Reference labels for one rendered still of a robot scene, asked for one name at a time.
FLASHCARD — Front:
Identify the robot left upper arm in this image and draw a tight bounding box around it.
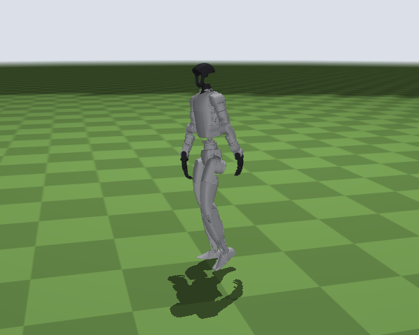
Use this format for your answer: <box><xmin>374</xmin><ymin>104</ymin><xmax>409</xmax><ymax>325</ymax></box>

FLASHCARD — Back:
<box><xmin>208</xmin><ymin>94</ymin><xmax>230</xmax><ymax>135</ymax></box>

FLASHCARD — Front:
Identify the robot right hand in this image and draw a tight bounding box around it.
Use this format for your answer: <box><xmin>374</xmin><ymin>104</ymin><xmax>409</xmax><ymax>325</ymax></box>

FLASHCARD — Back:
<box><xmin>180</xmin><ymin>151</ymin><xmax>193</xmax><ymax>179</ymax></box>

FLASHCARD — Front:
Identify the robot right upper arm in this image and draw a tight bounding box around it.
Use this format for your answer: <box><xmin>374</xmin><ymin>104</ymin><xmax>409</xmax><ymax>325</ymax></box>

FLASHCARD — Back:
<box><xmin>186</xmin><ymin>96</ymin><xmax>197</xmax><ymax>133</ymax></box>

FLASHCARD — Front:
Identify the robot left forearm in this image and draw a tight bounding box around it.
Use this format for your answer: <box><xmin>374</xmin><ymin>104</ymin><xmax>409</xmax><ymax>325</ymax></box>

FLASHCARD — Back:
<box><xmin>225</xmin><ymin>123</ymin><xmax>243</xmax><ymax>157</ymax></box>

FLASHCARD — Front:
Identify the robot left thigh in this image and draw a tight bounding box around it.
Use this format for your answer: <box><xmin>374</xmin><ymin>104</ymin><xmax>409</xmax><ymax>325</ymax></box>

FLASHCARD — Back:
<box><xmin>200</xmin><ymin>155</ymin><xmax>226</xmax><ymax>221</ymax></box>

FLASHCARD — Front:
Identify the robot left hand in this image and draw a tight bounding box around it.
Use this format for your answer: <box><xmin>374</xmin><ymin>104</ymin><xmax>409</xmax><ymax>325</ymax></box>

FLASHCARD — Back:
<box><xmin>235</xmin><ymin>153</ymin><xmax>244</xmax><ymax>176</ymax></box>

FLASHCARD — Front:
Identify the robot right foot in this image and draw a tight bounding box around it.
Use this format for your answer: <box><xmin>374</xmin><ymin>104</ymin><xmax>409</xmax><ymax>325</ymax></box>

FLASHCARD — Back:
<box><xmin>197</xmin><ymin>249</ymin><xmax>222</xmax><ymax>260</ymax></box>

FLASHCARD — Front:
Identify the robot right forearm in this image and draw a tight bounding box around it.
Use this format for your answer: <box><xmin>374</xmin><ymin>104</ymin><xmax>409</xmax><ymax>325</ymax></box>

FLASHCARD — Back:
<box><xmin>180</xmin><ymin>131</ymin><xmax>195</xmax><ymax>158</ymax></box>

